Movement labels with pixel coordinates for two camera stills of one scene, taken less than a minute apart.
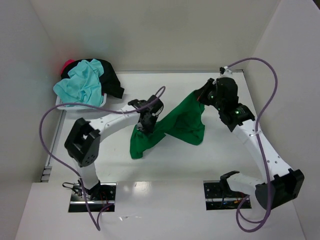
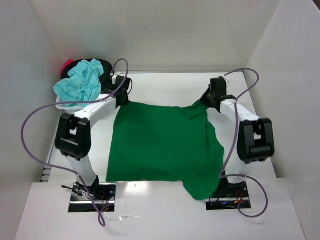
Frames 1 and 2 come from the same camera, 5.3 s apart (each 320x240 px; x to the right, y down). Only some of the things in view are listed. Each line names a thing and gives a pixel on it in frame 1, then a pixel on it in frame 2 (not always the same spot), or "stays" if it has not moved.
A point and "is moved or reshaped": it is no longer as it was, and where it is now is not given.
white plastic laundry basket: x=59 y=101 stays
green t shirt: x=185 y=121 is moved or reshaped
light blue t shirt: x=83 y=86 stays
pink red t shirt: x=68 y=61 stays
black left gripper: x=144 y=124 -> x=123 y=99
